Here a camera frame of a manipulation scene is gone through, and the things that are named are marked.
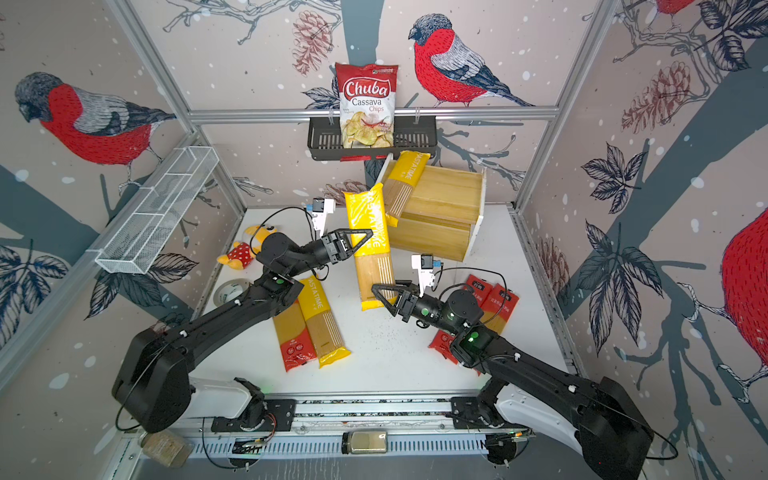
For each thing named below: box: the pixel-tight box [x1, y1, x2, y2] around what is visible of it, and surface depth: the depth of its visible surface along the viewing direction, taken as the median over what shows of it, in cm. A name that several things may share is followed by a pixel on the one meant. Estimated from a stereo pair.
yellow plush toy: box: [217, 225, 278, 270], surface depth 103 cm
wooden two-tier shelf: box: [376, 153, 487, 262], surface depth 83 cm
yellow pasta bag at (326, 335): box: [297, 275, 352, 369], surface depth 87 cm
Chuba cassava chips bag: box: [335, 62, 399, 148], surface depth 87 cm
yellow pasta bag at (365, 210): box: [344, 183, 397, 311], surface depth 65 cm
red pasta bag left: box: [273, 300, 317, 372], surface depth 85 cm
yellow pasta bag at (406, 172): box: [384, 150, 431, 227], surface depth 83 cm
